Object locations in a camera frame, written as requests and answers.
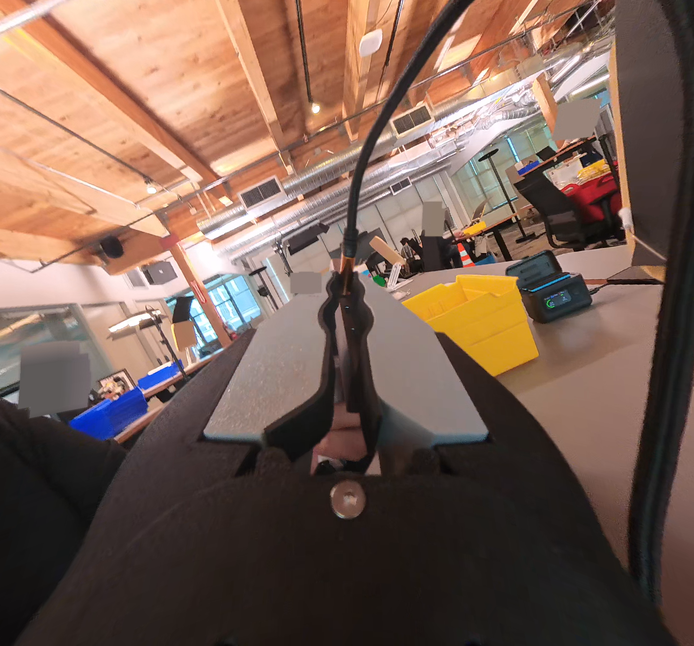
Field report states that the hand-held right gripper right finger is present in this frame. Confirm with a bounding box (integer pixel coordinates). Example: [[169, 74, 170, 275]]
[[355, 276, 490, 454]]

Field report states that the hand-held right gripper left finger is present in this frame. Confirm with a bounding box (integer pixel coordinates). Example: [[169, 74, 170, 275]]
[[203, 273, 339, 459]]

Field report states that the black braided usb cable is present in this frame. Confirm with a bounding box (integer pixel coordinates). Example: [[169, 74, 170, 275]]
[[339, 0, 694, 609]]

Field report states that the person's left hand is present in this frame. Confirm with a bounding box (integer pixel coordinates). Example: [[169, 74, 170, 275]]
[[314, 412, 376, 459]]

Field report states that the yellow plastic bin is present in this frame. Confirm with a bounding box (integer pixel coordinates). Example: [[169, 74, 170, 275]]
[[402, 274, 540, 377]]

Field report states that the white stand with beige paddle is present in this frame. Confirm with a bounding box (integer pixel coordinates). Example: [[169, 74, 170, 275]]
[[370, 234, 408, 291]]

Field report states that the black softbox light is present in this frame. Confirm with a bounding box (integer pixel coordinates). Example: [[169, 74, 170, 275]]
[[286, 222, 330, 256]]

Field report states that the black charging case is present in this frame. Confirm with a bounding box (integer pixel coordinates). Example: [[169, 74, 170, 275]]
[[506, 250, 593, 324]]

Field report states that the framed picture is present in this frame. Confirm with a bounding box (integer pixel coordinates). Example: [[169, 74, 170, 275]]
[[97, 368, 137, 398]]

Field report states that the stack of blue bins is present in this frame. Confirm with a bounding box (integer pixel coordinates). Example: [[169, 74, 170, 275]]
[[69, 361, 185, 441]]

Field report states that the black office chair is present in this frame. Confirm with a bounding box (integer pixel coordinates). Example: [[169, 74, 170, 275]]
[[514, 169, 600, 252]]

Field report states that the black floor lamp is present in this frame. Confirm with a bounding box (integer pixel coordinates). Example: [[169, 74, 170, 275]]
[[481, 150, 531, 243]]

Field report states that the red storage crate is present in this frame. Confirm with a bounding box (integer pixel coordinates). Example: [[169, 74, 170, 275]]
[[564, 177, 625, 232]]

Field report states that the wooden backing board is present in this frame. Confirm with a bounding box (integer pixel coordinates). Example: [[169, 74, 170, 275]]
[[608, 41, 635, 245]]

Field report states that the black display panel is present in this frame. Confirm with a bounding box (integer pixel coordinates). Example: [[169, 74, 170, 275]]
[[615, 0, 694, 267]]

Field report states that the silver air duct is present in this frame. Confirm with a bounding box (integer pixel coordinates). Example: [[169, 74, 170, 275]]
[[196, 90, 548, 256]]

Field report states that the thin steel wire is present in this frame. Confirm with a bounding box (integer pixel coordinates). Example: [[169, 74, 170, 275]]
[[618, 207, 669, 263]]

